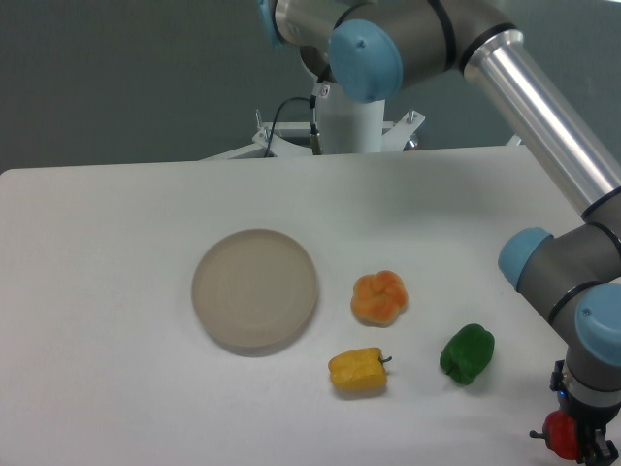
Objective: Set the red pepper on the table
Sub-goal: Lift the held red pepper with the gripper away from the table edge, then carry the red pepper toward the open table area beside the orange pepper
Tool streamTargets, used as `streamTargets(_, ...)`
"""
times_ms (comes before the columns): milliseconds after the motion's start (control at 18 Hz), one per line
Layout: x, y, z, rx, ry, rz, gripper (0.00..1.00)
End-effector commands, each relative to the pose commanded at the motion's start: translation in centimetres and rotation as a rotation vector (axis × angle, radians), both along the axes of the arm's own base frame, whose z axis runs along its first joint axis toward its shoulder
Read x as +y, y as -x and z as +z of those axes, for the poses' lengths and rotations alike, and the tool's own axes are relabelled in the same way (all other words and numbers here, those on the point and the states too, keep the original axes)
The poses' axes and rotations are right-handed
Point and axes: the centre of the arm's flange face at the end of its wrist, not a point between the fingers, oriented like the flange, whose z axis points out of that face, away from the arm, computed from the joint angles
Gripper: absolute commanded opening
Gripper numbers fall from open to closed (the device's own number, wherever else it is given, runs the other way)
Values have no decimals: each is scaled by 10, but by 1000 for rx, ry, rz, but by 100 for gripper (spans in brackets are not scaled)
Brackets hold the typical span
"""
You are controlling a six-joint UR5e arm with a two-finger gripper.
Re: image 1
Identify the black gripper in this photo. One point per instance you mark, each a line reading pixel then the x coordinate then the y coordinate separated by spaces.
pixel 592 399

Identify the red bell pepper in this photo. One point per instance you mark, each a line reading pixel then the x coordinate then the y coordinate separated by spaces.
pixel 558 432

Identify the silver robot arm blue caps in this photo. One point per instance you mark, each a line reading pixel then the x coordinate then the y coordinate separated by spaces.
pixel 373 49

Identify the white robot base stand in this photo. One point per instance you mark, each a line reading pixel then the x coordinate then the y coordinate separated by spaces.
pixel 335 127

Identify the green bell pepper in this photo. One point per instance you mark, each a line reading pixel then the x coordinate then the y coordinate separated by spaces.
pixel 467 353

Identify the yellow bell pepper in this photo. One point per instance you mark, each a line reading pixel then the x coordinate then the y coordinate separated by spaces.
pixel 358 370

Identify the orange knotted bread roll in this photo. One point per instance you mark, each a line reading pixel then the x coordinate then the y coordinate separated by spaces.
pixel 378 299

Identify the beige round plate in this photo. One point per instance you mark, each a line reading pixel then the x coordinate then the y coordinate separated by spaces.
pixel 254 289

